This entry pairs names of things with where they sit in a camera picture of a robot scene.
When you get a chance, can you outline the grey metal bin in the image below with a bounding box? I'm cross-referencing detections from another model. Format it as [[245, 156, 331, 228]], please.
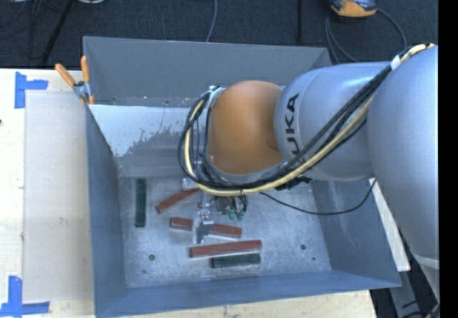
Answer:
[[82, 36, 402, 318]]

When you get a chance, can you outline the pale wood flat board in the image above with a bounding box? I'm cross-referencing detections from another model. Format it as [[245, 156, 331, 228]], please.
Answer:
[[21, 90, 411, 305]]

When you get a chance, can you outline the red-brown flat block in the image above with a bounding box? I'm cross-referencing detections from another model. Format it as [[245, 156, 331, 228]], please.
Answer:
[[155, 187, 201, 215], [188, 239, 263, 259], [169, 216, 243, 241]]

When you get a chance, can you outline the dark green flat block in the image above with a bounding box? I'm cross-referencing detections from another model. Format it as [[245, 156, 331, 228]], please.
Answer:
[[210, 253, 262, 269], [135, 178, 148, 228]]

